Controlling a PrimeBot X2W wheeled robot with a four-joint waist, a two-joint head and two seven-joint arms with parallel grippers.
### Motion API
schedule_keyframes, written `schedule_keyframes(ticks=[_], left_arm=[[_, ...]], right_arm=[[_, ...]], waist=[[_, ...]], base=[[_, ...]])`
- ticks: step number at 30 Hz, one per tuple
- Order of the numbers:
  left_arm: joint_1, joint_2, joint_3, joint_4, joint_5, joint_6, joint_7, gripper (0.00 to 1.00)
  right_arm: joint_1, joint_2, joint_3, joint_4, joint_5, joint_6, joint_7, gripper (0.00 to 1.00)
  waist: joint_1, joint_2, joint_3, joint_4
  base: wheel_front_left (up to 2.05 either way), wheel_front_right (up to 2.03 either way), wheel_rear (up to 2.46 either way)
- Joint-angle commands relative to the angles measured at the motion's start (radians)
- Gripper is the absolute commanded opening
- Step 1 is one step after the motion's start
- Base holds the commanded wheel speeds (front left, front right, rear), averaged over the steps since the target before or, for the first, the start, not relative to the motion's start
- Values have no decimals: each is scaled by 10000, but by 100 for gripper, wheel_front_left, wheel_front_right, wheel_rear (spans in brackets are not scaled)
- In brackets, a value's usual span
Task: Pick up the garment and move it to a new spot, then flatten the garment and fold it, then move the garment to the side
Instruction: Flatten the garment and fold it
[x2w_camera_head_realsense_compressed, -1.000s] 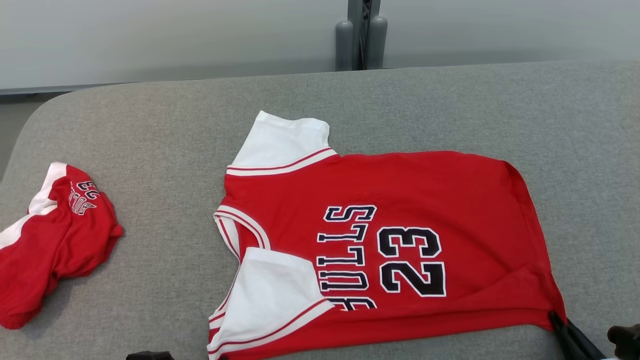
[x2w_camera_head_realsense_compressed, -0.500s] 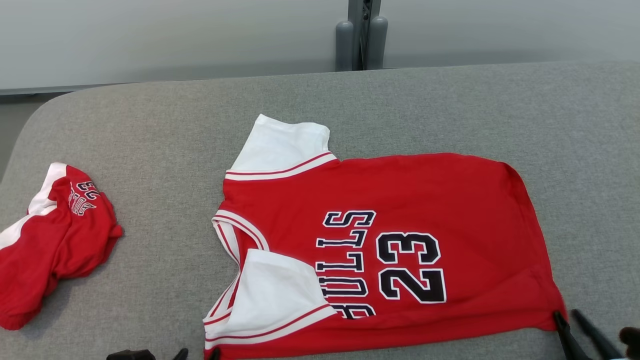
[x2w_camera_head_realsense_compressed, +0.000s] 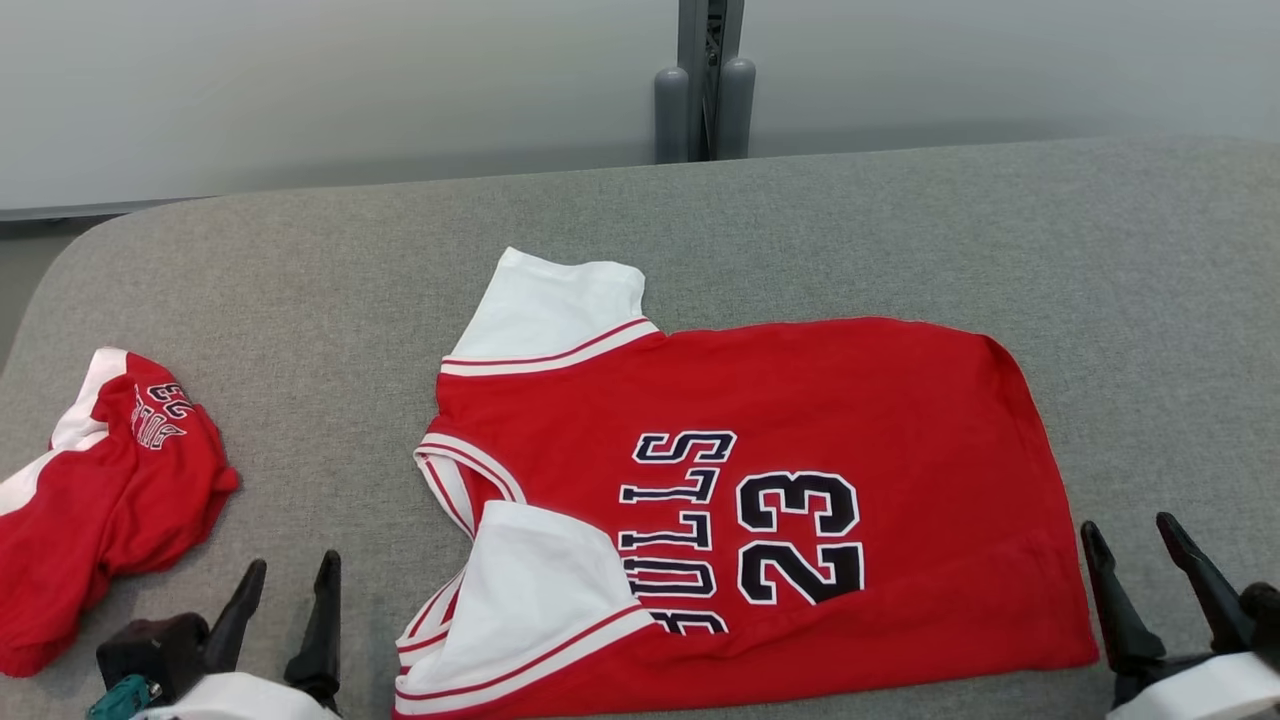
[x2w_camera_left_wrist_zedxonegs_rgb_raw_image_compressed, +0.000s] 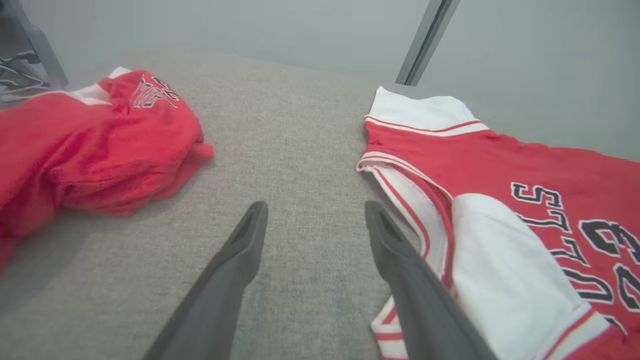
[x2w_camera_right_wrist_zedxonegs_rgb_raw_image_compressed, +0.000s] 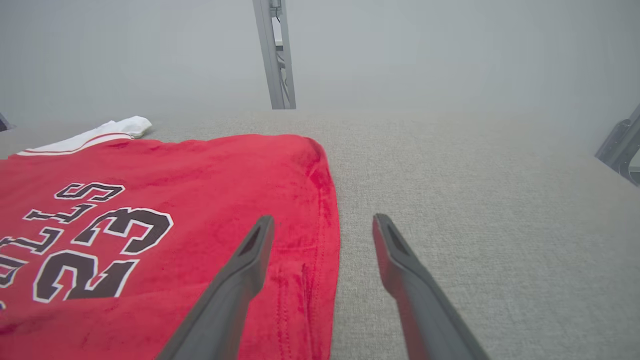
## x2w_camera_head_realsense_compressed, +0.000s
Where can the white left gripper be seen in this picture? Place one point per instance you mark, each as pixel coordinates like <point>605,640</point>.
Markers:
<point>240,700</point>

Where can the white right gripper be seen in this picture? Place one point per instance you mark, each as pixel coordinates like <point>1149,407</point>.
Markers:
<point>1200,690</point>

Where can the red white-striped shorts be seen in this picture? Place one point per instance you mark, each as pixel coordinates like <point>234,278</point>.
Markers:
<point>120,500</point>

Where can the red Bulls 23 jersey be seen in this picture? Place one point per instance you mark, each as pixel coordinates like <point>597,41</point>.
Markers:
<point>850,400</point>

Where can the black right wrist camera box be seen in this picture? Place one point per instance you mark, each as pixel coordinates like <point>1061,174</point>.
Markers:
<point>1265,620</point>

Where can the teal left camera connector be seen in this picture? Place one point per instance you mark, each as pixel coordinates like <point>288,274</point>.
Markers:
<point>120,698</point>

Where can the grey partition post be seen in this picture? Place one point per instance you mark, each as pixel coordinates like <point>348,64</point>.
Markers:
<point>705,90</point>

